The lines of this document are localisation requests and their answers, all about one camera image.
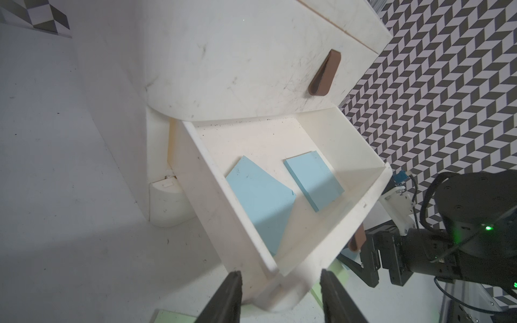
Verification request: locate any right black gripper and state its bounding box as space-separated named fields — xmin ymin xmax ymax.
xmin=337 ymin=230 xmax=416 ymax=287

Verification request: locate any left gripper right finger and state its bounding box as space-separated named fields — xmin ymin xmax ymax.
xmin=320 ymin=269 xmax=368 ymax=323

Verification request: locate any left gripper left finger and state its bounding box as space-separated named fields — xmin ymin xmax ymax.
xmin=195 ymin=271 xmax=242 ymax=323

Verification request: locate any green sticky note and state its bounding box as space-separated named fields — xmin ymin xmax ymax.
xmin=150 ymin=310 xmax=197 ymax=323
xmin=310 ymin=260 xmax=350 ymax=309

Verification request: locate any brown drawer handle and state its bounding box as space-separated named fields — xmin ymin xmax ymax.
xmin=347 ymin=223 xmax=366 ymax=252
xmin=308 ymin=49 xmax=341 ymax=96

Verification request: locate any blue sticky note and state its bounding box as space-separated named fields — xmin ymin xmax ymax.
xmin=226 ymin=156 xmax=296 ymax=256
xmin=284 ymin=151 xmax=344 ymax=212

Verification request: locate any blue sticky note top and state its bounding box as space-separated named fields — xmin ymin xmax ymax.
xmin=226 ymin=156 xmax=296 ymax=256

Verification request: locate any white drawer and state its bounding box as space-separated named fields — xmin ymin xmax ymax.
xmin=169 ymin=108 xmax=392 ymax=312

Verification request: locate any brown top drawer handle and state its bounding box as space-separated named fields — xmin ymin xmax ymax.
xmin=308 ymin=49 xmax=341 ymax=96

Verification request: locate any white drawer cabinet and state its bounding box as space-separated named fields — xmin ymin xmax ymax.
xmin=67 ymin=1 xmax=393 ymax=227

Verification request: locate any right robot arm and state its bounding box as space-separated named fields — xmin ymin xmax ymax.
xmin=337 ymin=170 xmax=516 ymax=297

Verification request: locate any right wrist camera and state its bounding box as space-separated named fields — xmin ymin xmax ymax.
xmin=378 ymin=170 xmax=416 ymax=236

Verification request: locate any aluminium front rail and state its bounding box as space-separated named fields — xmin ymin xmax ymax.
xmin=438 ymin=280 xmax=516 ymax=322

